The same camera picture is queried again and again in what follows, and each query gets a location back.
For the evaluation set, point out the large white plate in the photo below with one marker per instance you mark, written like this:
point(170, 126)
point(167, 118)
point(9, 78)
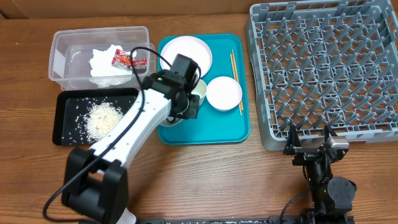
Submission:
point(191, 47)

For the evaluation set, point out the pile of rice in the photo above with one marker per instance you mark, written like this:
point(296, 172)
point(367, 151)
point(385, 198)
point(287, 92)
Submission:
point(87, 120)

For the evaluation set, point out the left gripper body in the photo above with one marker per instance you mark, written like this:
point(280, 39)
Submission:
point(189, 108)

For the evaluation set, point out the white tissue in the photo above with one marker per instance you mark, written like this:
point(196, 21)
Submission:
point(101, 66)

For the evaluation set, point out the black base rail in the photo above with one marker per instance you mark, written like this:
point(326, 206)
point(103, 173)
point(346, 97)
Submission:
point(269, 220)

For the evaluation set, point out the teal plastic tray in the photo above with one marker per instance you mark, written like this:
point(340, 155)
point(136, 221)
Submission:
point(213, 126)

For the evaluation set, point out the grey bowl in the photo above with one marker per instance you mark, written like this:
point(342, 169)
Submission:
point(171, 123)

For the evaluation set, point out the black plastic tray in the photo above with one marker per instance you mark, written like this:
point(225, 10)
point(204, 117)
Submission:
point(121, 97)

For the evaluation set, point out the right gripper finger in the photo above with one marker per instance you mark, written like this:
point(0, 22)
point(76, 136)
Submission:
point(293, 142)
point(329, 134)

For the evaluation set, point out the clear plastic bin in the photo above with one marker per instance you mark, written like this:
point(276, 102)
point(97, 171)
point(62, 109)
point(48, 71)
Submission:
point(72, 50)

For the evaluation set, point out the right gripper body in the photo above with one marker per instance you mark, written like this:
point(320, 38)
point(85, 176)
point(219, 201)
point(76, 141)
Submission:
point(306, 155)

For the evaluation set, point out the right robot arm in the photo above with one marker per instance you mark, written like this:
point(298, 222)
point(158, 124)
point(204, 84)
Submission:
point(331, 196)

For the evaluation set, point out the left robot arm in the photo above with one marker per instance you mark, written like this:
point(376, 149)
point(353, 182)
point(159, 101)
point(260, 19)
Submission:
point(96, 184)

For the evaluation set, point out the red snack wrapper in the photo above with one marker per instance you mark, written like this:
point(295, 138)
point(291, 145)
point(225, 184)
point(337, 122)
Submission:
point(123, 59)

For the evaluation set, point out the grey dishwasher rack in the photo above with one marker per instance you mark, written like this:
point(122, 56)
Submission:
point(318, 63)

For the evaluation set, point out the white plastic cup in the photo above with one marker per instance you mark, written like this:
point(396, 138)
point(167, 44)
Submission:
point(200, 90)

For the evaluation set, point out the white pink bowl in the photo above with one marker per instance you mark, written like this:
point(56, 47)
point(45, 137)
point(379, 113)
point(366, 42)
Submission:
point(224, 93)

